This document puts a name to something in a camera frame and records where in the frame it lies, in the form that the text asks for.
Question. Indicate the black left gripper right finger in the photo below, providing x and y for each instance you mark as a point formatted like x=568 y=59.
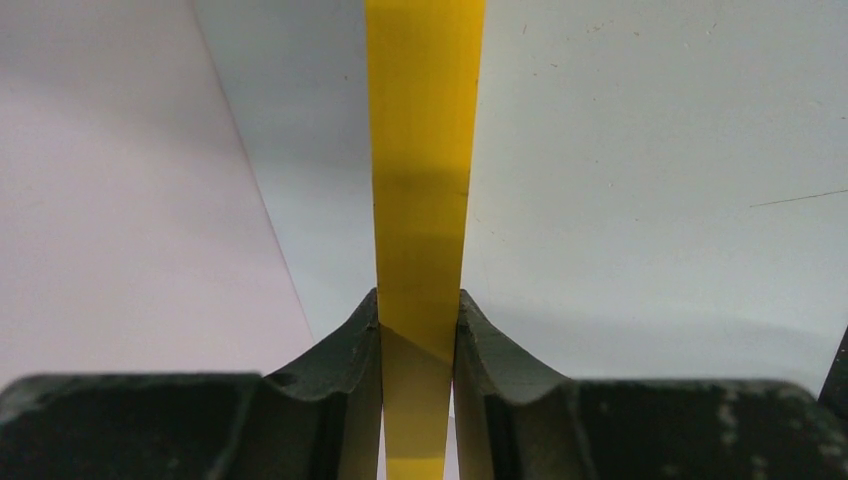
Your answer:
x=518 y=418

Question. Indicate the yellow wooden picture frame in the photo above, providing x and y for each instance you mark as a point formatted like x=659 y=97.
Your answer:
x=423 y=63

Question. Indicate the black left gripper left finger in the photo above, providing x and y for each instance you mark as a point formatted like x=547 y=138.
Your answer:
x=318 y=417

